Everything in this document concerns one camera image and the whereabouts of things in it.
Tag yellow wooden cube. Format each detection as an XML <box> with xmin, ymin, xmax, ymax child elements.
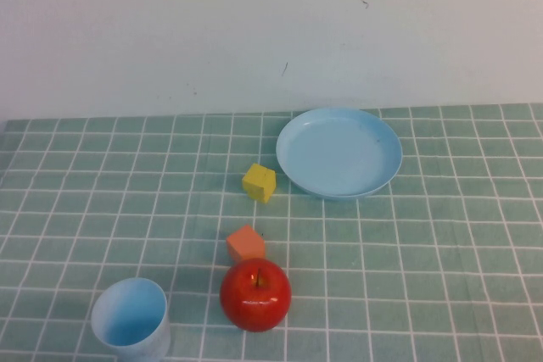
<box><xmin>242</xmin><ymin>163</ymin><xmax>277</xmax><ymax>203</ymax></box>

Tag light blue plastic cup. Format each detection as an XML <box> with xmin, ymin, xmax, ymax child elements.
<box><xmin>90</xmin><ymin>277</ymin><xmax>171</xmax><ymax>362</ymax></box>

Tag red apple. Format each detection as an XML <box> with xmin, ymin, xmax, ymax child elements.
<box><xmin>219</xmin><ymin>257</ymin><xmax>293</xmax><ymax>333</ymax></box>

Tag green checkered tablecloth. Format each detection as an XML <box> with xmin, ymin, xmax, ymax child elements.
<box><xmin>0</xmin><ymin>102</ymin><xmax>543</xmax><ymax>362</ymax></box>

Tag light blue plastic plate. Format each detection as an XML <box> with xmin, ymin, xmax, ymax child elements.
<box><xmin>275</xmin><ymin>107</ymin><xmax>404</xmax><ymax>202</ymax></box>

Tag orange wooden cube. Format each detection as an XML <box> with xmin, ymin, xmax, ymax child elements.
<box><xmin>225</xmin><ymin>225</ymin><xmax>266</xmax><ymax>265</ymax></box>

